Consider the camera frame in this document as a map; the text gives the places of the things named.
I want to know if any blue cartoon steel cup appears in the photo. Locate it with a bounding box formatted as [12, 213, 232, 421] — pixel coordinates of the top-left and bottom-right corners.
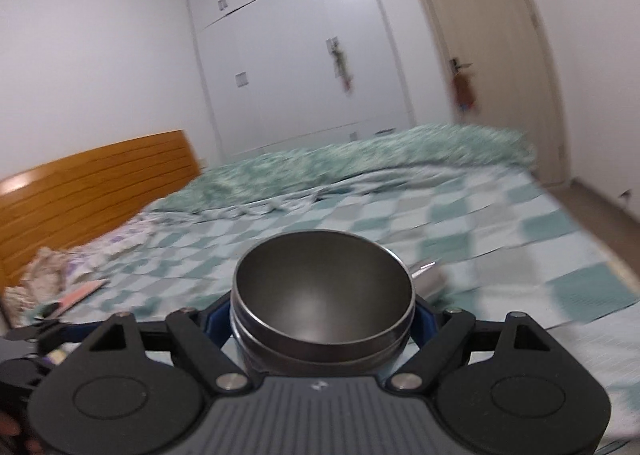
[230, 230, 416, 376]

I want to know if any silver steel cup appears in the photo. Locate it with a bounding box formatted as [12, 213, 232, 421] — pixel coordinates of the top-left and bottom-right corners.
[409, 260, 447, 302]

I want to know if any person's left hand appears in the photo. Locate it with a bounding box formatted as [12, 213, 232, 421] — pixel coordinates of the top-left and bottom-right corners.
[0, 412, 44, 455]

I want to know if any pink phone on bed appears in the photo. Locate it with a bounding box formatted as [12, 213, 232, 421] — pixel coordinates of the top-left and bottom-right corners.
[43, 279, 107, 319]

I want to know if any checkered green bed sheet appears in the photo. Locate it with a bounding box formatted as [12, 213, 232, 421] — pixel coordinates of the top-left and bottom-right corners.
[29, 167, 640, 455]

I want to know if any purple floral pillow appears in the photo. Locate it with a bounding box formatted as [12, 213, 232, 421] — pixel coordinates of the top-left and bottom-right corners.
[1, 214, 158, 326]

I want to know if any wooden headboard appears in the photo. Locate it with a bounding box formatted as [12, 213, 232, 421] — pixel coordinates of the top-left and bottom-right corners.
[1, 130, 201, 288]

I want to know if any green floral quilt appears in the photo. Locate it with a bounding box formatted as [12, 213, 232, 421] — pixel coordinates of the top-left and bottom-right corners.
[143, 124, 536, 215]

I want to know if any beige wooden door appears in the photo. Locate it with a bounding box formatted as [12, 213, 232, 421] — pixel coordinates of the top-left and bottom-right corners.
[421, 0, 570, 186]

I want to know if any green hanging ornament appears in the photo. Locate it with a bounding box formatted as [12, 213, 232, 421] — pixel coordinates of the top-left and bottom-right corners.
[329, 38, 352, 93]

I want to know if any white wardrobe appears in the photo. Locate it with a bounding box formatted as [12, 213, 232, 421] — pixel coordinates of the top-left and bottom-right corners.
[188, 0, 412, 160]

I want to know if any brown plush toy on handle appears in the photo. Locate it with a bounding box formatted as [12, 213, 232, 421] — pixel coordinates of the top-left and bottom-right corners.
[452, 72, 477, 113]

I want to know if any black door handle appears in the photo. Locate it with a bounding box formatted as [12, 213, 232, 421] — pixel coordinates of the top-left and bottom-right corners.
[449, 58, 472, 73]

